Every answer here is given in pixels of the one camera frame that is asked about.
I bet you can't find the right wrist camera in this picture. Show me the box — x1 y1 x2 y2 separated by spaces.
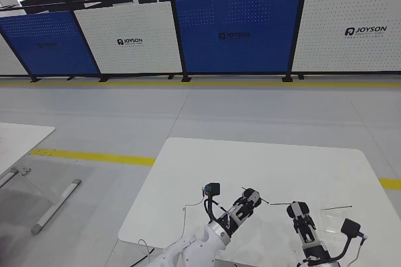
300 218 369 267

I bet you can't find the blue partition panel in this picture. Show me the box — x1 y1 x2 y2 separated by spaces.
174 0 301 74
0 11 100 77

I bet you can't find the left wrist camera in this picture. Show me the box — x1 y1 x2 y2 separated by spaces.
201 182 229 224

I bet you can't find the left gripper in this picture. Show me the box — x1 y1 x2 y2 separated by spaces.
205 188 263 247

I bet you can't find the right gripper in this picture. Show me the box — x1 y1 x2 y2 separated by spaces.
286 201 337 267

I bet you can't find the clear plastic plate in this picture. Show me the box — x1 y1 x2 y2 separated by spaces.
319 209 351 236

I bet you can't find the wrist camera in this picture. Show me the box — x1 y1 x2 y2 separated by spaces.
201 182 229 224
300 218 369 267

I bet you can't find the thin white cable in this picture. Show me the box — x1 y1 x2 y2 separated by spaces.
136 196 207 257

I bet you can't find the white partition panel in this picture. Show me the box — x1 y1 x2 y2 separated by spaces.
0 18 28 77
291 0 401 73
73 2 184 75

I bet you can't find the black cable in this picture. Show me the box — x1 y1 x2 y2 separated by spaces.
129 247 156 267

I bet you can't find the white side table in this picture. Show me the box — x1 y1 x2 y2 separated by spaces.
0 121 83 236

